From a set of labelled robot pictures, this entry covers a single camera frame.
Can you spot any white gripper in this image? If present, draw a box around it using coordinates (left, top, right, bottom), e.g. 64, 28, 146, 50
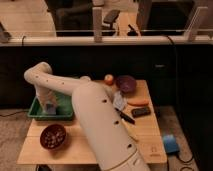
36, 87, 57, 109

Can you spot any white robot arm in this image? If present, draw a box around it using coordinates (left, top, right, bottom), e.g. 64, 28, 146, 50
24, 62, 151, 171

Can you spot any green plastic tray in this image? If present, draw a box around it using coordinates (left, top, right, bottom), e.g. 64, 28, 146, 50
27, 92, 74, 121

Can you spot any dark red bowl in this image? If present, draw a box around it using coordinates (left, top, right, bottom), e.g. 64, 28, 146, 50
40, 124, 67, 150

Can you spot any apple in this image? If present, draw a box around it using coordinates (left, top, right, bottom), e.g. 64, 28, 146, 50
104, 74, 114, 85

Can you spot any purple bowl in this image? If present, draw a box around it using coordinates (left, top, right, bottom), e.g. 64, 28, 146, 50
116, 75, 137, 93

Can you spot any black office chair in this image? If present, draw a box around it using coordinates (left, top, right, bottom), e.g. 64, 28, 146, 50
44, 0, 121, 33

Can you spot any orange carrot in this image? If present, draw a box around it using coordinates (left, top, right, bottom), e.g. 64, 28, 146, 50
127, 99, 149, 106

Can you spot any black rectangular remote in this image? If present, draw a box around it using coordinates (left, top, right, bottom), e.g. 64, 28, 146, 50
131, 107, 151, 118

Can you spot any blue box on floor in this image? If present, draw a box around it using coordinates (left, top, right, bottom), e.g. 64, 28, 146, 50
163, 135, 180, 154

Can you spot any black cable on floor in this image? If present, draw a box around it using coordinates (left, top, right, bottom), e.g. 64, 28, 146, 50
0, 109, 30, 118

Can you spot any white horizontal rail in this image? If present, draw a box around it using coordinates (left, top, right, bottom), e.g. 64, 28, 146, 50
0, 35, 213, 47

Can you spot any black handled knife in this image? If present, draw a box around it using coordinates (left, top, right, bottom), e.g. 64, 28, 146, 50
115, 108, 135, 124

